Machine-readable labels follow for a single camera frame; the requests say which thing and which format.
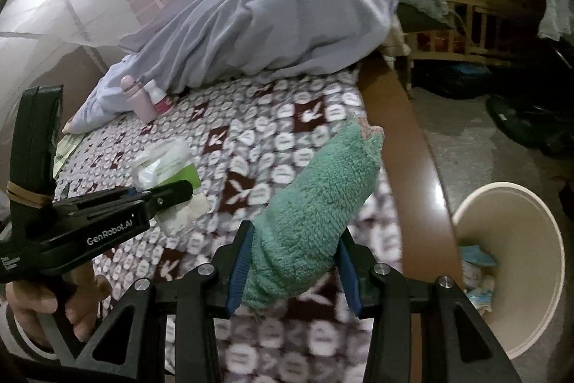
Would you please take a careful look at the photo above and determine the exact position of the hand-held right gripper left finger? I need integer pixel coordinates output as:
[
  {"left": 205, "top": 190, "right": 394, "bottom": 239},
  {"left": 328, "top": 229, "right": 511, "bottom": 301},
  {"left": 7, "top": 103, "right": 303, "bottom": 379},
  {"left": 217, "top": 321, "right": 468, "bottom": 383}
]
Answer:
[{"left": 67, "top": 220, "right": 256, "bottom": 383}]

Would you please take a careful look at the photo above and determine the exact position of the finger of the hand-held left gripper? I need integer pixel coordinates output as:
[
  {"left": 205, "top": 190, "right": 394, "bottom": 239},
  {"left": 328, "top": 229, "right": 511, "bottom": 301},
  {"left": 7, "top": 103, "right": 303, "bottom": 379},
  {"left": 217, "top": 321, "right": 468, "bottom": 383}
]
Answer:
[
  {"left": 135, "top": 180, "right": 193, "bottom": 217},
  {"left": 120, "top": 185, "right": 155, "bottom": 199}
]

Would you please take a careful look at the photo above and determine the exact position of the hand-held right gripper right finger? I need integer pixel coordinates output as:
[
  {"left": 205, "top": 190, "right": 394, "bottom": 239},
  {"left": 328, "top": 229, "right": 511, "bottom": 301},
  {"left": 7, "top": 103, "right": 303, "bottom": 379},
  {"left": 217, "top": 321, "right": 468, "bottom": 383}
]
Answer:
[{"left": 336, "top": 239, "right": 523, "bottom": 383}]

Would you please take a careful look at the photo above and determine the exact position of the white and green tissue pack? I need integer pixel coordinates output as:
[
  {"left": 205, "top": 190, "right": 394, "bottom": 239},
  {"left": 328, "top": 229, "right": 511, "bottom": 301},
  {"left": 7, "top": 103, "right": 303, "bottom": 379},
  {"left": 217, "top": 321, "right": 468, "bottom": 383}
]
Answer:
[{"left": 131, "top": 137, "right": 211, "bottom": 238}]

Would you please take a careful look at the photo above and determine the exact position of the green fuzzy sock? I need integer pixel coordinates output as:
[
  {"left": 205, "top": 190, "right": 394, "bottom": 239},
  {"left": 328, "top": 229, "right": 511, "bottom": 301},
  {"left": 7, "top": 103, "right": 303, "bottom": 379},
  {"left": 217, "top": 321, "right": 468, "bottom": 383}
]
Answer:
[{"left": 242, "top": 116, "right": 385, "bottom": 312}]

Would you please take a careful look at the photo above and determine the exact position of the beige trash bin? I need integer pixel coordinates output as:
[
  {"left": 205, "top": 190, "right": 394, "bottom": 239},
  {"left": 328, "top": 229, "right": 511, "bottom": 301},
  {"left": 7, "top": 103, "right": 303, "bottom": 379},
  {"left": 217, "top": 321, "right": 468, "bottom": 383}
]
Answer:
[{"left": 451, "top": 182, "right": 566, "bottom": 361}]

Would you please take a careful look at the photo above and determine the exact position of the person's left hand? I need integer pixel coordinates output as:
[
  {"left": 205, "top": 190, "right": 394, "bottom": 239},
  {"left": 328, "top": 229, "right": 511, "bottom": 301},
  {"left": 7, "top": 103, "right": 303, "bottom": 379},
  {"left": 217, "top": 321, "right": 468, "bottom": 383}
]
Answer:
[{"left": 4, "top": 264, "right": 113, "bottom": 345}]

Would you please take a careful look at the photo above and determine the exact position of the green plaid sheet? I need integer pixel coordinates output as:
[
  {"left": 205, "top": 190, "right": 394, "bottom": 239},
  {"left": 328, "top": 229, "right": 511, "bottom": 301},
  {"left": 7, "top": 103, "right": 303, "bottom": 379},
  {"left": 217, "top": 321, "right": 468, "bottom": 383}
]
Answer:
[{"left": 54, "top": 134, "right": 84, "bottom": 177}]

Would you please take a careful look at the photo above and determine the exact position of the pink insulated bottle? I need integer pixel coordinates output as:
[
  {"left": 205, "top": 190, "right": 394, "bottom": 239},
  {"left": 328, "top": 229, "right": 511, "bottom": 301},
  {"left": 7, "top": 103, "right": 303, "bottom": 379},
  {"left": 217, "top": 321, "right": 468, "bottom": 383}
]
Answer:
[{"left": 120, "top": 75, "right": 155, "bottom": 123}]

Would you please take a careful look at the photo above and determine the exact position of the white medicine bottle pink label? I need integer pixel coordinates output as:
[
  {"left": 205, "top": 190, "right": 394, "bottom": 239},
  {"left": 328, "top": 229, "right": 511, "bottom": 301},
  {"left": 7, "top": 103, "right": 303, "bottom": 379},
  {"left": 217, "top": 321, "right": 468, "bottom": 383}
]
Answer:
[{"left": 142, "top": 80, "right": 173, "bottom": 117}]

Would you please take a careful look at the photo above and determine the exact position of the white mosquito net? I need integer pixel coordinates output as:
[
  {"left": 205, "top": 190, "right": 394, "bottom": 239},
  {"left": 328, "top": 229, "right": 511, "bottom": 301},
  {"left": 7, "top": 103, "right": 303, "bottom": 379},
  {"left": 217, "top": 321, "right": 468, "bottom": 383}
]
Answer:
[{"left": 0, "top": 0, "right": 149, "bottom": 128}]

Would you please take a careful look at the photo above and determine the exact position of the lavender duvet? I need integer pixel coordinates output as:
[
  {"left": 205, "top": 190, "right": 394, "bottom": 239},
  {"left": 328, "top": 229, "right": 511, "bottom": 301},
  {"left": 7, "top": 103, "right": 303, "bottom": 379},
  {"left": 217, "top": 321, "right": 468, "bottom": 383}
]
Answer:
[{"left": 67, "top": 0, "right": 402, "bottom": 132}]

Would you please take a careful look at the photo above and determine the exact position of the black bag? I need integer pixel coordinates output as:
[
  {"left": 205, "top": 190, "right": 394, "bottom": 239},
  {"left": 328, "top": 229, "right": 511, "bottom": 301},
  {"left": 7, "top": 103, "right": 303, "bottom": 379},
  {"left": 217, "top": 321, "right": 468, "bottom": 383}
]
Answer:
[{"left": 486, "top": 93, "right": 574, "bottom": 159}]

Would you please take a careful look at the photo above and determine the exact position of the brown wooden bed frame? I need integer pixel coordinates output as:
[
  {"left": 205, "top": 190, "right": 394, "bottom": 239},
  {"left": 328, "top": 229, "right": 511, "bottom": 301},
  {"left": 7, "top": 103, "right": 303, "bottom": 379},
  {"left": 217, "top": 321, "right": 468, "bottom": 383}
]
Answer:
[{"left": 359, "top": 51, "right": 467, "bottom": 289}]

